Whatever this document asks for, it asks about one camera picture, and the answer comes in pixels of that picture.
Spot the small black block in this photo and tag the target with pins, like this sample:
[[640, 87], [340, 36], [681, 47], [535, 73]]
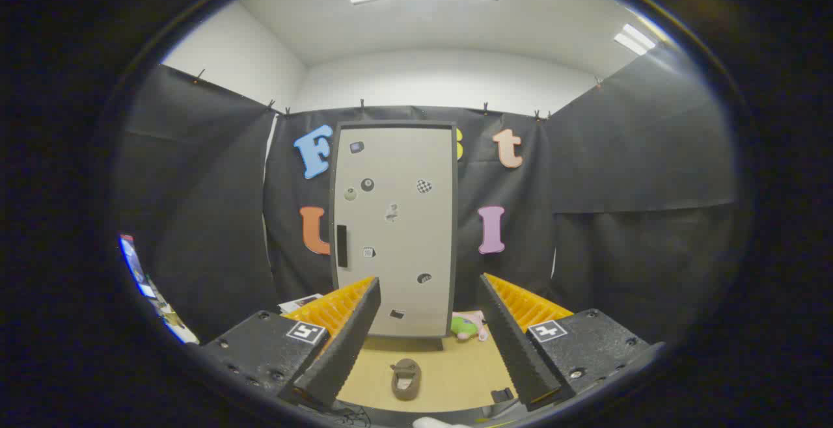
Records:
[[502, 395]]

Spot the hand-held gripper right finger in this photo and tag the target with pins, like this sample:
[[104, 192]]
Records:
[[514, 350]]

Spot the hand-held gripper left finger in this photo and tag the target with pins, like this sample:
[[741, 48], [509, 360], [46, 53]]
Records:
[[345, 350]]

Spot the grey shoe cabinet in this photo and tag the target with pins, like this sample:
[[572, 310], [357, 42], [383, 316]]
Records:
[[454, 233]]

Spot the green and pink plush toy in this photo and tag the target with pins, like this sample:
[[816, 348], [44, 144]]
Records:
[[463, 328]]

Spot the brown fuzzy slipper shoe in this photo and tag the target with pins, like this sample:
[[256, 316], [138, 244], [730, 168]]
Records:
[[406, 382]]

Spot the small ceiling light panel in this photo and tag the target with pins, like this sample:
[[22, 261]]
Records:
[[634, 39]]

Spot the black backdrop cloth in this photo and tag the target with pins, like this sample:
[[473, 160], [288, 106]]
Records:
[[195, 220]]

